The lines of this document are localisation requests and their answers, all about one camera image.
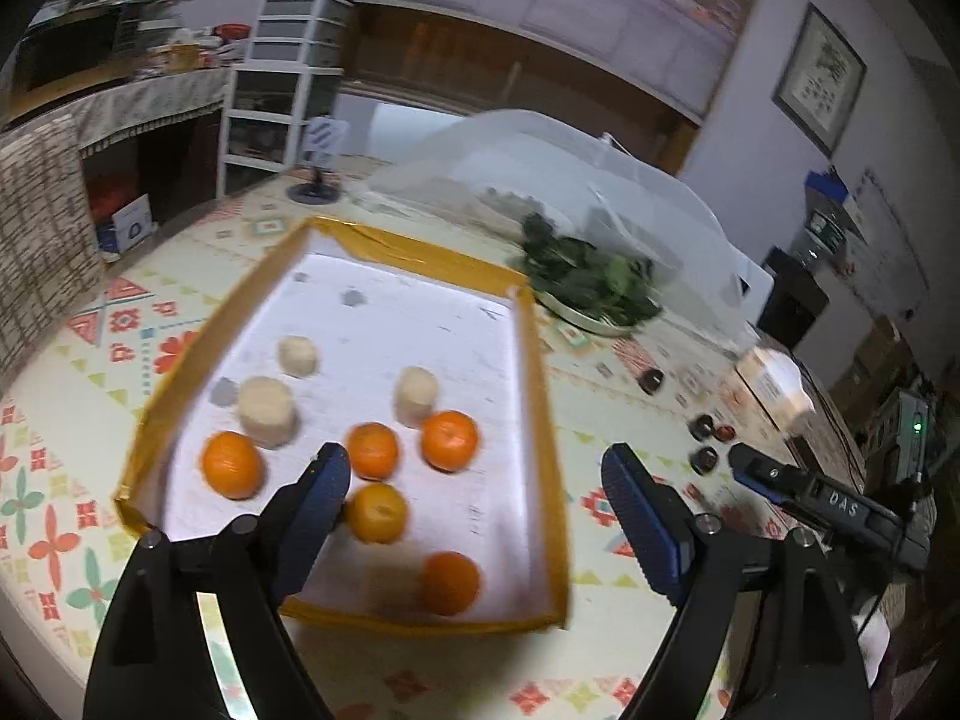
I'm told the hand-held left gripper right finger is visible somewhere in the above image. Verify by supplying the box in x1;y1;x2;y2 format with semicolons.
602;442;878;720

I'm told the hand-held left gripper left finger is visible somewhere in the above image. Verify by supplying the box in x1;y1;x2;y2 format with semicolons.
82;441;353;720

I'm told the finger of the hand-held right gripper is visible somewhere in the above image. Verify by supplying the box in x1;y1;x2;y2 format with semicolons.
729;442;818;511

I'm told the tangerine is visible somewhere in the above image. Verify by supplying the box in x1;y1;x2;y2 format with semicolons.
346;422;401;481
420;410;481;473
420;551;481;616
201;431;265;501
345;482;410;545

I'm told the peeled banana piece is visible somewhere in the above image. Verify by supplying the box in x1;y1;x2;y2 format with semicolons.
238;376;299;449
394;366;440;428
277;335;321;380

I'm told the yellow-edged cardboard tray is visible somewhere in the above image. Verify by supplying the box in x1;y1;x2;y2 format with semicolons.
112;216;572;635

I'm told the white carton box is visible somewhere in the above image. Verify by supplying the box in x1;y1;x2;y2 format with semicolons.
735;349;817;432

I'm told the black device with green light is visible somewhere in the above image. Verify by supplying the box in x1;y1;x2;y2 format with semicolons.
889;390;935;481

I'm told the stack of cardboard boxes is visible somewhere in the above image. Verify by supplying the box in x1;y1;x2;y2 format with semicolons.
829;315;923;421

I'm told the black box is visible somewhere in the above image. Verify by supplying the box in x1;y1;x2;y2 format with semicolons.
757;246;830;350

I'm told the white box appliance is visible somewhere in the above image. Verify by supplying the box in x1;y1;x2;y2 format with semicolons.
720;247;776;338

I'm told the white oval plate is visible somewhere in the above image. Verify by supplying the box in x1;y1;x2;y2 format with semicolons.
536;289;661;338

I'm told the plate of green vegetables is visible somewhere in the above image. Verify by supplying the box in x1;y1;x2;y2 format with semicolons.
514;211;665;323

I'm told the whiteboard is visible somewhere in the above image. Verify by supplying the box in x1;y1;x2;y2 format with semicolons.
840;169;931;323

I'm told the blue and white box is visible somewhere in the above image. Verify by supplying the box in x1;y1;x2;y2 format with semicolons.
94;195;155;256

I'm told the white card on black stand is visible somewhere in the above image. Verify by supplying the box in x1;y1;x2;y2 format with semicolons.
289;116;350;203

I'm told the white mesh food cover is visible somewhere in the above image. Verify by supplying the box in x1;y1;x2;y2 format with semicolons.
352;109;751;331

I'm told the grid patterned cloth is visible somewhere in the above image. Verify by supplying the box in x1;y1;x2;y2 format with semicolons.
0;116;106;391

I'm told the framed picture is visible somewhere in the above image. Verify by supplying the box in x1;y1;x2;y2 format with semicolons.
772;2;867;158

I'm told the plastic drawer unit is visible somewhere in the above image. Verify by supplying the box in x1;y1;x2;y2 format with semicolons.
217;0;355;196

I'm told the cloth-covered side table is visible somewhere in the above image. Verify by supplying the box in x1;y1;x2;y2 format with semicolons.
0;0;233;241

